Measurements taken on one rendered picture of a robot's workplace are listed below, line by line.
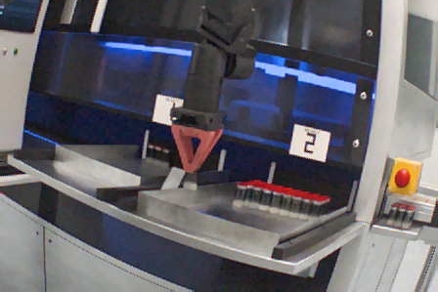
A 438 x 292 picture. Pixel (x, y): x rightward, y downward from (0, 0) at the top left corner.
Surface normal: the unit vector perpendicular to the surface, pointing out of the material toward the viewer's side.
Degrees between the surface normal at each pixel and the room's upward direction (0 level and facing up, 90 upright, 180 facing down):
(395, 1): 90
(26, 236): 90
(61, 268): 90
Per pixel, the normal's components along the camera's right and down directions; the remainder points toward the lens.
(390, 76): -0.49, -0.01
